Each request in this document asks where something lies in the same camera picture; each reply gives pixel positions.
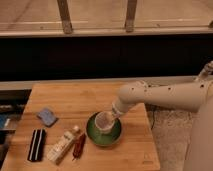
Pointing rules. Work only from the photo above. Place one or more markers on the right metal window post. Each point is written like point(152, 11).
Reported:
point(130, 15)

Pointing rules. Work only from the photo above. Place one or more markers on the blue sponge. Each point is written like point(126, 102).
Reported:
point(47, 117)

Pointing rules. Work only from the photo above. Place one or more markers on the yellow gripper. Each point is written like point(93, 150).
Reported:
point(110, 117)

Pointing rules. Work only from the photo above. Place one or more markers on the green ceramic bowl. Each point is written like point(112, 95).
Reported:
point(99, 138)

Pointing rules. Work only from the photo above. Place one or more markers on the black striped eraser block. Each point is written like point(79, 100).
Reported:
point(35, 153)

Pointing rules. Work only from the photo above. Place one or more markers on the white tube bottle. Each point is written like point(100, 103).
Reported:
point(58, 151)

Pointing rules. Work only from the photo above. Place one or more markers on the red brown pen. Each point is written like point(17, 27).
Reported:
point(79, 144)

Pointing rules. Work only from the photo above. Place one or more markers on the metal window post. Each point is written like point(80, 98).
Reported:
point(130, 15)
point(65, 16)

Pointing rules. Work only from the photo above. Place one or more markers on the left metal window post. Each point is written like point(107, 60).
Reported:
point(65, 16)

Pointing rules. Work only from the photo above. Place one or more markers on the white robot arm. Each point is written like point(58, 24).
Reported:
point(195, 96)

